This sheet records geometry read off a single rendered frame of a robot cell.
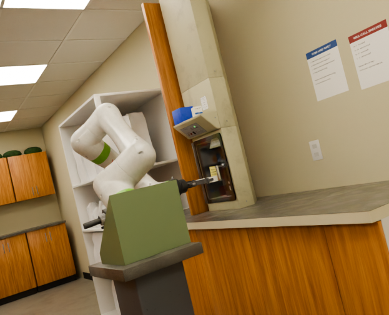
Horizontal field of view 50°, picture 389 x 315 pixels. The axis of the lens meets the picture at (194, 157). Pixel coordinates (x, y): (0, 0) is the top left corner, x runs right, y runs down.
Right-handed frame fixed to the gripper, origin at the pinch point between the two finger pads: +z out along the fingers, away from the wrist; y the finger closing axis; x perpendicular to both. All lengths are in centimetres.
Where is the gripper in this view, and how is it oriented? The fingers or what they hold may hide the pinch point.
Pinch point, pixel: (208, 179)
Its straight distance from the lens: 235.9
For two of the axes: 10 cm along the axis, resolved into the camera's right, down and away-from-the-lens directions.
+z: 8.2, -1.6, 5.4
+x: 2.2, 9.7, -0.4
